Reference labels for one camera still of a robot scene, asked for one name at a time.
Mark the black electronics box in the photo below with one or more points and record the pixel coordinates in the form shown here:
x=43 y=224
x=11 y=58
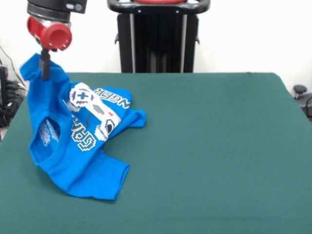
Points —
x=3 y=85

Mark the blue printed t-shirt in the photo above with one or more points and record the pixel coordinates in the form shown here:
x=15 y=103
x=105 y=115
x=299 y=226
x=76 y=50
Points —
x=80 y=170

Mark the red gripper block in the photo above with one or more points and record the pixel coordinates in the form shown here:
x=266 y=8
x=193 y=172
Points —
x=53 y=36

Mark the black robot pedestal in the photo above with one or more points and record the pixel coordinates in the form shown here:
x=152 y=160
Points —
x=156 y=44

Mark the dark green table cloth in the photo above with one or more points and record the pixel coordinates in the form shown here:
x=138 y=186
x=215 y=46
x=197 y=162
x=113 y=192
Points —
x=195 y=146

